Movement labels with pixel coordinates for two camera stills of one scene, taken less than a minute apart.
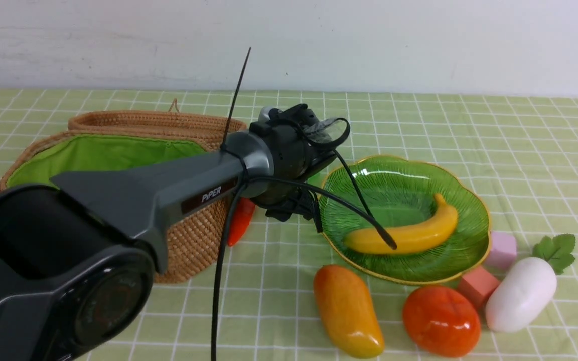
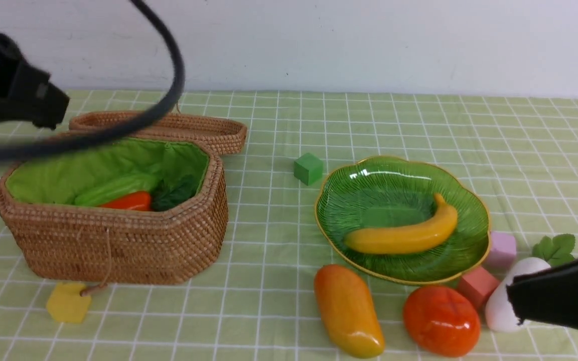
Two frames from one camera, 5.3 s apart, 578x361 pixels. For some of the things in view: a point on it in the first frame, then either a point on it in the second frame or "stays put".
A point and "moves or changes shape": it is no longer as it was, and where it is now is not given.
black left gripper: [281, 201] -> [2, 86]
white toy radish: [526, 287] stays put
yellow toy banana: [425, 233] stays put
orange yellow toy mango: [348, 312] stays put
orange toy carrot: [242, 215] moves or changes shape
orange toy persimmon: [441, 321] stays put
